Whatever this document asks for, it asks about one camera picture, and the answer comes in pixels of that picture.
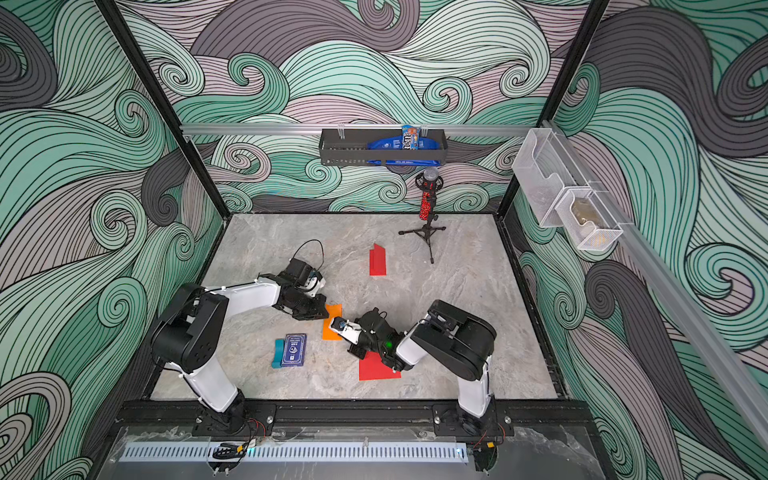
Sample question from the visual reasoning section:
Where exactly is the orange square paper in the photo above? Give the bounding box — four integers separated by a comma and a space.
321, 304, 343, 341

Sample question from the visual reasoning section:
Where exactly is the red square paper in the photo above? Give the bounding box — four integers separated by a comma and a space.
358, 352, 402, 381
369, 244, 387, 276

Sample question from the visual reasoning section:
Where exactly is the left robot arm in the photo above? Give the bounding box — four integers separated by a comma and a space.
150, 258, 328, 434

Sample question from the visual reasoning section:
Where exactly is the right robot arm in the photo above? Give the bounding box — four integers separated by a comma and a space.
330, 299, 497, 436

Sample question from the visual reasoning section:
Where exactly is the blue card box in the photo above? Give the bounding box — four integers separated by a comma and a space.
281, 333, 308, 367

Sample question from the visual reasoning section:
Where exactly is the teal small block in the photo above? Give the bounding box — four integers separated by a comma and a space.
271, 339, 285, 369

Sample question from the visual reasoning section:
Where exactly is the black mini tripod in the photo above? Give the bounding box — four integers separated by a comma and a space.
398, 203, 446, 264

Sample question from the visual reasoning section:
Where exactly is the blue snack package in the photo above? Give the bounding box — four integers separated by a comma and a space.
366, 126, 441, 150

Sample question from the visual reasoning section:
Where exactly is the clear plastic bin large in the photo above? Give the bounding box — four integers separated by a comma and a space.
513, 128, 579, 228

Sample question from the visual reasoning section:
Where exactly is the clear plastic bin small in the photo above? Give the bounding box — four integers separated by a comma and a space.
555, 187, 622, 253

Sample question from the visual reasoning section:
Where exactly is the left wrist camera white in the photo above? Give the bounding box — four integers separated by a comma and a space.
302, 270, 326, 297

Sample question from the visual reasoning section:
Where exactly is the white slotted cable duct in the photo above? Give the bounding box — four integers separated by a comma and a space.
117, 441, 469, 464

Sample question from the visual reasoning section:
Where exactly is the black front base frame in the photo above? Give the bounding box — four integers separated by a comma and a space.
115, 399, 592, 438

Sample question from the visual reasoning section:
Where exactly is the black wall shelf basket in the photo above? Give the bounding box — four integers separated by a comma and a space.
318, 127, 448, 167

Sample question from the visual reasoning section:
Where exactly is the aluminium rail back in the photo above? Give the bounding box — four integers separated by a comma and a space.
181, 122, 533, 137

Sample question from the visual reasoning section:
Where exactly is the aluminium rail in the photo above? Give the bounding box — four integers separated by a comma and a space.
541, 120, 767, 447
181, 122, 533, 137

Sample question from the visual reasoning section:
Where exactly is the aluminium rail right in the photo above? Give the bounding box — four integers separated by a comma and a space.
541, 120, 767, 447

